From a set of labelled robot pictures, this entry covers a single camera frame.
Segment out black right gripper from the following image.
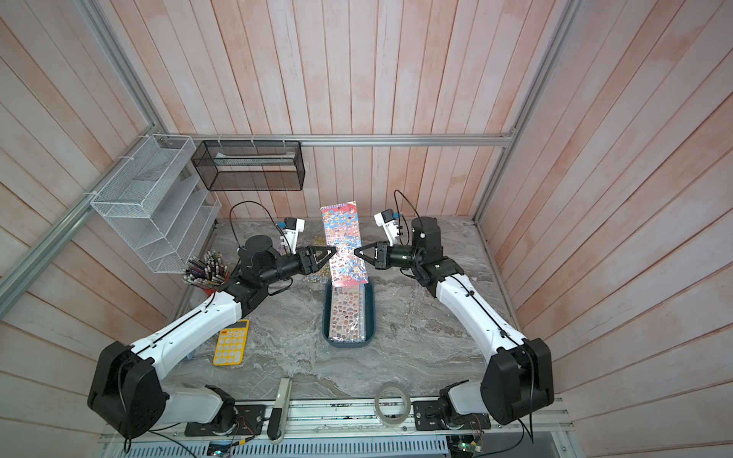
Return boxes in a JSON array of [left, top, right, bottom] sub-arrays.
[[357, 242, 426, 275]]

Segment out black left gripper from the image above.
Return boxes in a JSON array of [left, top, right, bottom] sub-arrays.
[[260, 245, 337, 285]]

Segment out red blue cat sticker sheet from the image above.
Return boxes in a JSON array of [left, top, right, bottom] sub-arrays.
[[321, 202, 368, 287]]

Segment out teal storage box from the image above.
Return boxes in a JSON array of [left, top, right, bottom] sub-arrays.
[[322, 284, 376, 348]]

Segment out colourful small sticker sheet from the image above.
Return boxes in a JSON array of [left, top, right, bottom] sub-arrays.
[[304, 266, 331, 284]]

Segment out pastel sticker sheet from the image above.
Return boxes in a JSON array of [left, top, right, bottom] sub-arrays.
[[328, 284, 366, 345]]

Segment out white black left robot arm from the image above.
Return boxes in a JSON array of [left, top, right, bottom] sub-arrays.
[[88, 235, 338, 441]]

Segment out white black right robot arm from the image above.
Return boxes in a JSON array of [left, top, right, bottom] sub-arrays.
[[354, 209, 555, 426]]

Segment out red pencil cup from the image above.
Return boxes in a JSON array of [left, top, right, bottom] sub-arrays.
[[182, 250, 231, 295]]

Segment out yellow calculator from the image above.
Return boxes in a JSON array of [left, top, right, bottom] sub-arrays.
[[212, 319, 250, 366]]

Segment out clear tape roll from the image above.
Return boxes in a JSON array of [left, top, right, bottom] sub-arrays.
[[373, 384, 412, 427]]

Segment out grey stapler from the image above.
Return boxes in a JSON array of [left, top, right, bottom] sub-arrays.
[[267, 378, 292, 445]]

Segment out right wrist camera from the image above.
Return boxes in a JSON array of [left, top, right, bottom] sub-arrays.
[[374, 209, 402, 246]]

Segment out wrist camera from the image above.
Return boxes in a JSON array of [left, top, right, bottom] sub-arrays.
[[374, 209, 402, 246], [279, 217, 305, 254]]

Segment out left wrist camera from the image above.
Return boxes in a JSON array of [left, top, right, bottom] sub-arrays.
[[279, 217, 305, 254]]

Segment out black mesh wall basket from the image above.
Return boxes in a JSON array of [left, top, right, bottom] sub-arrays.
[[192, 139, 305, 192]]

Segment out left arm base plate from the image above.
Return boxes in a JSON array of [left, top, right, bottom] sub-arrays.
[[184, 405, 266, 437]]

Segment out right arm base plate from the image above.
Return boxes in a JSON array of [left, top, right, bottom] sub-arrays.
[[412, 399, 491, 432]]

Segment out white mesh wall shelf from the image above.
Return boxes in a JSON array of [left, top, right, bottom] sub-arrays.
[[92, 135, 221, 274]]

